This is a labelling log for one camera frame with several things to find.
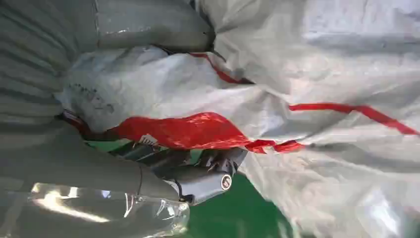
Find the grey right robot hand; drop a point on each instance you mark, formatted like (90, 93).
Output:
(98, 177)

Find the ribbed grey right arm sleeve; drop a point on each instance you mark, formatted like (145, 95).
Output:
(29, 65)

